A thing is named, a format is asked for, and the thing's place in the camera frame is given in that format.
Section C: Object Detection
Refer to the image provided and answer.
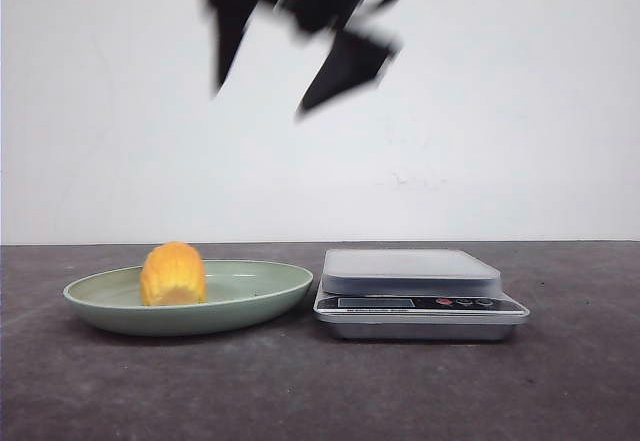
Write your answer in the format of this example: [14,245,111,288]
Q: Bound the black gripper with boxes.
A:
[207,0,400,116]

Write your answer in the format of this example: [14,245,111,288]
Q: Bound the yellow corn cob piece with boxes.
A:
[139,241,207,306]

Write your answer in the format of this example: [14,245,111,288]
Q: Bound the light green plate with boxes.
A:
[63,260,313,337]

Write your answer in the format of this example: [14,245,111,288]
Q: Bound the silver digital kitchen scale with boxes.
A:
[314,249,530,341]

